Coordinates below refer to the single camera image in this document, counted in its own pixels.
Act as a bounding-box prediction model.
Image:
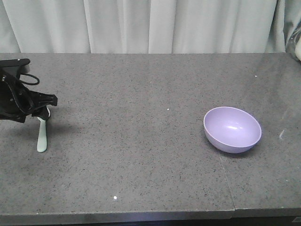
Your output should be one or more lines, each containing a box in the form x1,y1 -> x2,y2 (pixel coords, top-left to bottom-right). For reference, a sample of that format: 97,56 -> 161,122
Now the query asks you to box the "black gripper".
0,58 -> 58,123

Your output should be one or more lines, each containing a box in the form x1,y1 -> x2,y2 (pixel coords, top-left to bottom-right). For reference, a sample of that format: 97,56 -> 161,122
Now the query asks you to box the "mint green spoon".
37,107 -> 51,153

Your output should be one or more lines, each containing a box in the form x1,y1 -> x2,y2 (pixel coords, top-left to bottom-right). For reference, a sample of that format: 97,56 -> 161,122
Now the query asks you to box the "purple bowl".
203,106 -> 262,153

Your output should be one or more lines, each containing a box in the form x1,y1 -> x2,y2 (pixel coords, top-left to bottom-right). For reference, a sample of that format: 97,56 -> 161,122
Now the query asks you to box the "white curtain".
0,0 -> 301,54

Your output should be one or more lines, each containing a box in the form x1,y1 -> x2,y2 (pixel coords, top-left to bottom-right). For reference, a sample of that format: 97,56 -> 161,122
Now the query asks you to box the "grey stone countertop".
0,53 -> 301,226

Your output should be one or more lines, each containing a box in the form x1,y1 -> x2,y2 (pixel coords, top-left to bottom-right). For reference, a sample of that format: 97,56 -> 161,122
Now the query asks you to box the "white rice cooker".
286,30 -> 301,61

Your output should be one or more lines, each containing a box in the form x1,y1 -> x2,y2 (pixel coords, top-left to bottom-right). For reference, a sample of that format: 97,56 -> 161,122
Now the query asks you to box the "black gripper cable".
19,73 -> 40,86

